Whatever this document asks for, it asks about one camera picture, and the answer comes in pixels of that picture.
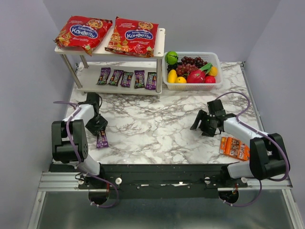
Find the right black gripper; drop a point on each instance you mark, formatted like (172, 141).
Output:
(208, 123)

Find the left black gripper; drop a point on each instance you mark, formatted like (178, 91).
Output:
(96, 125)

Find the purple M&M pack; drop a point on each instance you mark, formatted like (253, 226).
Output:
(126, 79)
(139, 79)
(102, 141)
(114, 80)
(104, 74)
(151, 81)

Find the red candy bag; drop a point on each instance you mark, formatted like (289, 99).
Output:
(83, 32)
(133, 38)

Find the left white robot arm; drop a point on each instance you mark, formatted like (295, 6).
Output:
(69, 139)

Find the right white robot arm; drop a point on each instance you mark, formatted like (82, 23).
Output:
(268, 157)

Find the white two-tier shelf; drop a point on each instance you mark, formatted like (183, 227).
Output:
(85, 69)

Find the red toy apple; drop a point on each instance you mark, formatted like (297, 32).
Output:
(209, 79)

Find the pink toy dragon fruit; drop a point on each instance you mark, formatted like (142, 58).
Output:
(198, 76)

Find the yellow toy lemon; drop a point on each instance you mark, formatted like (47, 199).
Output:
(180, 80)

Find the orange snack box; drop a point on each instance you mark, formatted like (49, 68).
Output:
(234, 148)

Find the orange yellow toy fruit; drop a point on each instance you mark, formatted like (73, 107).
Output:
(213, 71)

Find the red toy grapes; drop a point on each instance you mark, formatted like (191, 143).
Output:
(185, 69)

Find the yellow toy mango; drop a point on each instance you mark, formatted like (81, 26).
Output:
(172, 76)

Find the dark purple toy grapes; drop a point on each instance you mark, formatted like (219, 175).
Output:
(197, 61)

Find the white plastic fruit basket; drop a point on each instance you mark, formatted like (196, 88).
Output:
(206, 56)

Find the green toy ball fruit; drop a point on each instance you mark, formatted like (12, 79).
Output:
(171, 58)

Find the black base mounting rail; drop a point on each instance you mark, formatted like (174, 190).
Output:
(135, 181)

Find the aluminium frame rail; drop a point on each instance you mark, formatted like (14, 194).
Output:
(57, 181)

